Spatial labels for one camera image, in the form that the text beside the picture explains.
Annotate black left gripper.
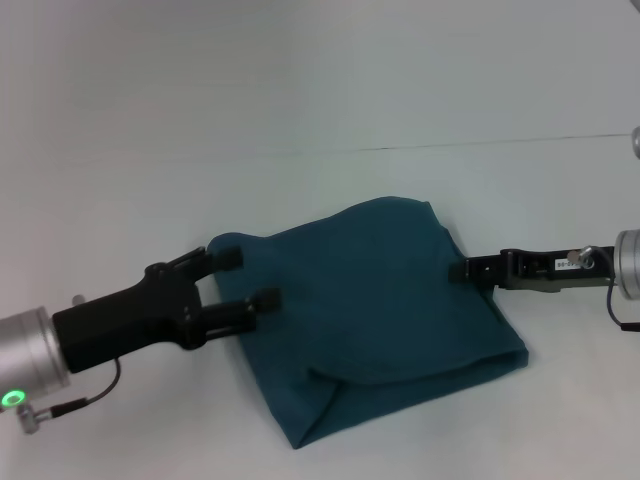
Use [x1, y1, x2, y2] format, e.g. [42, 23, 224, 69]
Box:
[51, 244, 282, 375]

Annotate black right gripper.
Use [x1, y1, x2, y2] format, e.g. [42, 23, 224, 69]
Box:
[448, 244, 619, 294]

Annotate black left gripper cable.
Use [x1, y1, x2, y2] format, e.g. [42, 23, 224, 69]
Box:
[17, 357, 124, 435]

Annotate blue shirt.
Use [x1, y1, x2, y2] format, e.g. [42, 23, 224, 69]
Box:
[205, 195, 531, 450]

